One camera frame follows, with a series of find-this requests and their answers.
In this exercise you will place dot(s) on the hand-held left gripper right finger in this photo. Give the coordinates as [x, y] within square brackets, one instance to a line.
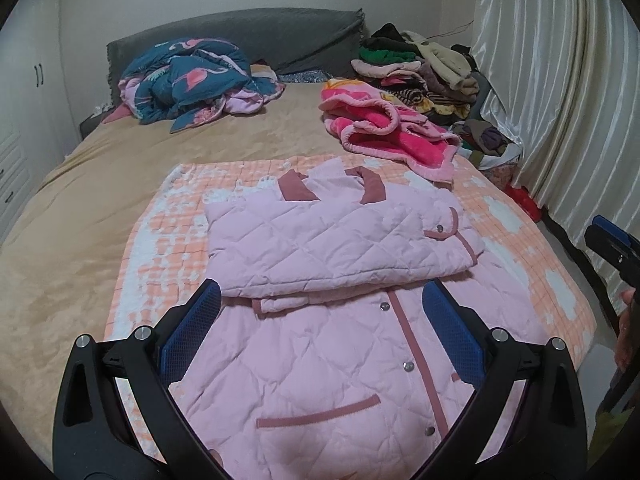
[450, 330]

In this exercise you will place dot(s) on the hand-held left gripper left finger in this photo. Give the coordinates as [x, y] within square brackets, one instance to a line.
[192, 330]

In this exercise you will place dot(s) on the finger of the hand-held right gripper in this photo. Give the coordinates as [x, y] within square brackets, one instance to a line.
[605, 223]
[607, 245]

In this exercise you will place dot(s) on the pink quilted jacket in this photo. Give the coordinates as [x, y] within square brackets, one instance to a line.
[325, 240]

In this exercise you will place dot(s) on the pile of folded clothes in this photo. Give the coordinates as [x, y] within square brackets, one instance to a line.
[440, 70]

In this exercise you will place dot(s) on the person's right hand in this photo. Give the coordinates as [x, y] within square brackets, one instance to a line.
[627, 330]

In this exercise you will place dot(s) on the olive green cloth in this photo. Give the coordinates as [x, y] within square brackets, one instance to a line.
[617, 435]

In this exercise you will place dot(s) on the red cloth item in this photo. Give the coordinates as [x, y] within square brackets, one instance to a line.
[525, 200]

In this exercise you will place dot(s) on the orange checked blanket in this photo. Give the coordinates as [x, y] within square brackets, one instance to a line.
[165, 230]

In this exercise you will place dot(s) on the white pleated curtain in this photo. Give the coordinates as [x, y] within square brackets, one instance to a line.
[550, 85]

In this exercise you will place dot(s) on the bed with tan sheet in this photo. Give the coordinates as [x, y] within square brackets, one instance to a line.
[100, 185]

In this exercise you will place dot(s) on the pink fleece blanket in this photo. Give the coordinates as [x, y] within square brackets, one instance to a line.
[390, 130]

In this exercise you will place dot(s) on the blue flamingo print quilt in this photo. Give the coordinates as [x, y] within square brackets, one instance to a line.
[170, 80]

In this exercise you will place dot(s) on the white wardrobe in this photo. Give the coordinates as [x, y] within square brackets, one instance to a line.
[25, 110]

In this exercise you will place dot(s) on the grey padded headboard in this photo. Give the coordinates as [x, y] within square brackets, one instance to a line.
[250, 35]

